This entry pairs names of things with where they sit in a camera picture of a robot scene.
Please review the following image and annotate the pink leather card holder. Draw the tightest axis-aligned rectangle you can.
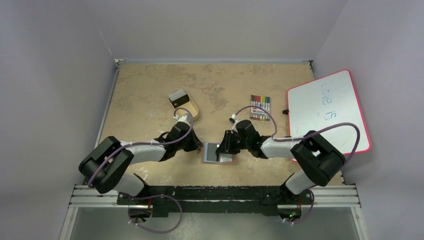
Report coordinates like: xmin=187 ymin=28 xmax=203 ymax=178
xmin=200 ymin=142 xmax=236 ymax=165

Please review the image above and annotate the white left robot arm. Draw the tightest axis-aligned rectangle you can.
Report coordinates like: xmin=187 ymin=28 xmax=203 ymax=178
xmin=78 ymin=117 xmax=203 ymax=205

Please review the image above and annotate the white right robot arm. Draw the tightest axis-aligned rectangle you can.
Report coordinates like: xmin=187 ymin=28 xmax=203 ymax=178
xmin=215 ymin=120 xmax=346 ymax=204

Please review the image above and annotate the beige oval plastic tray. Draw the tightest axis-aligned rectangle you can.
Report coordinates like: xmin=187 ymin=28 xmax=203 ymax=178
xmin=174 ymin=93 xmax=199 ymax=120

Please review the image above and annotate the pack of coloured markers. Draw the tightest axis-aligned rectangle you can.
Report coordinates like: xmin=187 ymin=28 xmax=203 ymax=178
xmin=250 ymin=95 xmax=271 ymax=122

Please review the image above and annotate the pink framed whiteboard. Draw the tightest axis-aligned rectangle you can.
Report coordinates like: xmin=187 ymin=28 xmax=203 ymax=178
xmin=287 ymin=69 xmax=372 ymax=153

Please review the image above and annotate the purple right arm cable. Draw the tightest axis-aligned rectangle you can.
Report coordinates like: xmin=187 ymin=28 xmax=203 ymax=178
xmin=230 ymin=105 xmax=361 ymax=167

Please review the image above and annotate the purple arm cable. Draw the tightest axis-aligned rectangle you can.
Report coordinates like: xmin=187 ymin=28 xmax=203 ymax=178
xmin=230 ymin=105 xmax=361 ymax=167
xmin=87 ymin=106 xmax=195 ymax=190

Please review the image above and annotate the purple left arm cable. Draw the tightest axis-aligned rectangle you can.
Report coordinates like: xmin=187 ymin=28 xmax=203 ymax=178
xmin=87 ymin=106 xmax=195 ymax=190

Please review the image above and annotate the aluminium frame rail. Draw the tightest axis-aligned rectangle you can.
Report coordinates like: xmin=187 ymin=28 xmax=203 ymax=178
xmin=69 ymin=185 xmax=361 ymax=208

